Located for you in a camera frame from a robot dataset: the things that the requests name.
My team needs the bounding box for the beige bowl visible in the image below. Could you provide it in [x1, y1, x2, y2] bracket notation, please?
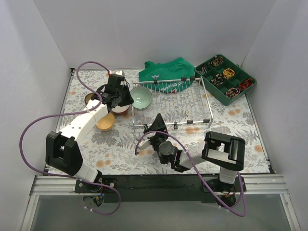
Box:
[96, 113, 115, 131]

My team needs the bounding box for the dark brown patterned bowl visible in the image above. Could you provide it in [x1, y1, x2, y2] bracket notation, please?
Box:
[84, 93, 96, 105]

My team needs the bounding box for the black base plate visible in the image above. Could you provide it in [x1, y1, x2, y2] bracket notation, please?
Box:
[98, 174, 222, 203]

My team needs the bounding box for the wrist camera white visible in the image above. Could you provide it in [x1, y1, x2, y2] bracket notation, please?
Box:
[139, 140, 151, 150]
[114, 70, 125, 76]

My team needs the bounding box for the red floral bowl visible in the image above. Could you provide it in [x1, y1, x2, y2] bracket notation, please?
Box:
[112, 104, 130, 115]

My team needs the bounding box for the metal wire dish rack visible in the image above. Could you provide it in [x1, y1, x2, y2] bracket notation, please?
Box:
[131, 77, 214, 129]

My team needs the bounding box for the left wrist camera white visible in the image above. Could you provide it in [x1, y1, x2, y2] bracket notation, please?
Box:
[114, 70, 125, 76]

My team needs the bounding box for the aluminium front rail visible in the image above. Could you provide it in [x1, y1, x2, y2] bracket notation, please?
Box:
[30, 174, 289, 195]

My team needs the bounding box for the mint green dotted bowl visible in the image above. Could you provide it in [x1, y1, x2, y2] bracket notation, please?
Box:
[130, 86, 152, 109]

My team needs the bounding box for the black gold hair tie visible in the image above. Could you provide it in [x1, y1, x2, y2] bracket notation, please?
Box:
[208, 56, 224, 67]

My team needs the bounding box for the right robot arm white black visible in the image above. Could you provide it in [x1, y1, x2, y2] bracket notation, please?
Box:
[137, 114, 246, 191]

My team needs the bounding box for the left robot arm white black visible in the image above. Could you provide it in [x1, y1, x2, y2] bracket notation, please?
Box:
[45, 71, 134, 193]

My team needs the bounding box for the green cloth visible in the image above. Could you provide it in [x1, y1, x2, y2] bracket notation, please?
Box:
[139, 57, 195, 94]

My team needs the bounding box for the floral patterned table mat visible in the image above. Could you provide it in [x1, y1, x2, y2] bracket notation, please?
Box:
[47, 68, 271, 175]

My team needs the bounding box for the orange black hair tie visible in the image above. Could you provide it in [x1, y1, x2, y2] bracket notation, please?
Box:
[238, 78, 254, 91]

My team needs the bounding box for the black floral hair tie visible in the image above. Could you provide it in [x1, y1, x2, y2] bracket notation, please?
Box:
[210, 74, 227, 87]

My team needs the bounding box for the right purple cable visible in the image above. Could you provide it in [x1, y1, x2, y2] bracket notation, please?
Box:
[134, 131, 247, 217]

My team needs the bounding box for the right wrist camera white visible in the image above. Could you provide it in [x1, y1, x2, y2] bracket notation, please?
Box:
[139, 140, 151, 150]

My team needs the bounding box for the yellow hair tie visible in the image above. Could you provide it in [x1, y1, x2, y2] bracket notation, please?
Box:
[222, 68, 236, 79]

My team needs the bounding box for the green divided organizer tray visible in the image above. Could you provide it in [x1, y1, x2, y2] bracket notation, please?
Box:
[195, 54, 257, 105]

